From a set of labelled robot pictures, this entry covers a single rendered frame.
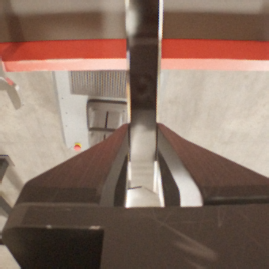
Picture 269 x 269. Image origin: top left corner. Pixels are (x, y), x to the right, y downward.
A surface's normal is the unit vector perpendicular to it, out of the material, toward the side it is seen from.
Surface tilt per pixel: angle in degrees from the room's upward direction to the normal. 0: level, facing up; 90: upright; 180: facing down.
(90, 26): 0
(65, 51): 90
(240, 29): 0
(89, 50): 90
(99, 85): 0
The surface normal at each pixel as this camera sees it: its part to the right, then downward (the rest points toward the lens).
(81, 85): 0.00, 0.73
